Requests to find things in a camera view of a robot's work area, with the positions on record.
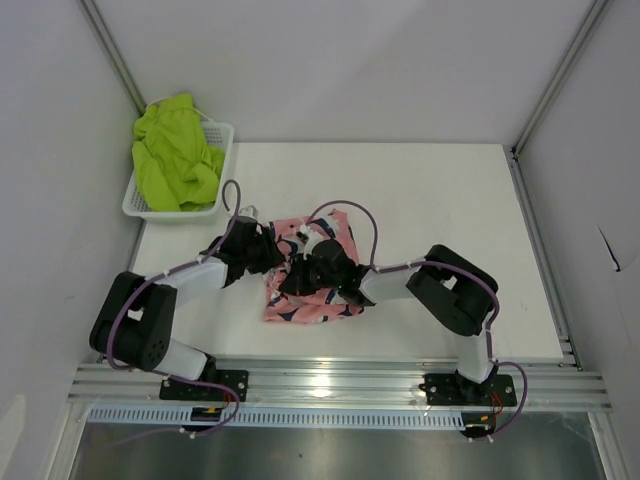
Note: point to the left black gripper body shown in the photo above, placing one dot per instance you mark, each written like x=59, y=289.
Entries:
x=262, y=254

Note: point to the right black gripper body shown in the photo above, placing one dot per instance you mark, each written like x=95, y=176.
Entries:
x=310, y=278

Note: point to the pink shark print shorts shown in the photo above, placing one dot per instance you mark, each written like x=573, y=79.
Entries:
x=325, y=304

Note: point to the lime green shorts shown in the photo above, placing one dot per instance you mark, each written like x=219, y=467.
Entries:
x=176, y=169

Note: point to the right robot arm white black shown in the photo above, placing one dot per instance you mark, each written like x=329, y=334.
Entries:
x=459, y=295

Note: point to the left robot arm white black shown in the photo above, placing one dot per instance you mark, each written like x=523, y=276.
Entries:
x=135, y=323

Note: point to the white plastic basket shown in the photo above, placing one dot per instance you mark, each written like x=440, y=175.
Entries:
x=220, y=134

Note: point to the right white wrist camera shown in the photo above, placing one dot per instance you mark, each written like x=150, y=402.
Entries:
x=309, y=237

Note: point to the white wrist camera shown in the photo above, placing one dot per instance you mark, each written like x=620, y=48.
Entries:
x=248, y=214
x=309, y=237

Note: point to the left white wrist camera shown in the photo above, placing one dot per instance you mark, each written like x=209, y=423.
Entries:
x=248, y=214

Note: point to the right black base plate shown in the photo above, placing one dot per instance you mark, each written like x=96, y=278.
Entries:
x=452, y=389

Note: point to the white slotted cable duct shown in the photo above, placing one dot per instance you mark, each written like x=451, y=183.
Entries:
x=413, y=419

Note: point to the aluminium mounting rail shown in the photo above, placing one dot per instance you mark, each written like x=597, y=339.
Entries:
x=333, y=383

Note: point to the left aluminium frame post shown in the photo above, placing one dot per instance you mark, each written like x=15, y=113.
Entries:
x=107, y=42

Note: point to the aluminium frame post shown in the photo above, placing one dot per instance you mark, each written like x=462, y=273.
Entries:
x=568, y=61
x=107, y=42

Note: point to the right aluminium frame post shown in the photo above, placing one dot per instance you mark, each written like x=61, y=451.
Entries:
x=568, y=61

